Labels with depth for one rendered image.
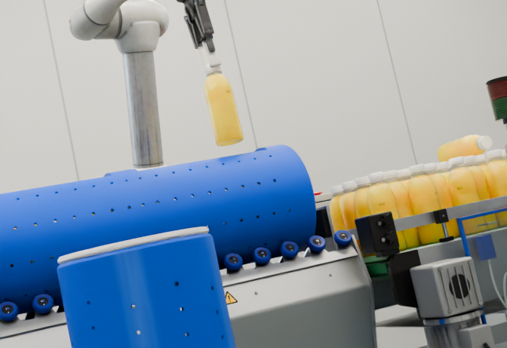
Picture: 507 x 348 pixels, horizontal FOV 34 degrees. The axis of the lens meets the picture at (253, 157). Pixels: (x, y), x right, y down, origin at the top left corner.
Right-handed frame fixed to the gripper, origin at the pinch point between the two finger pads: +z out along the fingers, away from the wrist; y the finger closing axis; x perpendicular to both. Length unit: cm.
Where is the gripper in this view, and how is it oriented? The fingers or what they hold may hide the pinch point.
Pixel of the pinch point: (209, 56)
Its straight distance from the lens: 214.8
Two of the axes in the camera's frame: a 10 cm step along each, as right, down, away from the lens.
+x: 9.1, -2.5, 3.5
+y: 2.9, -2.3, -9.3
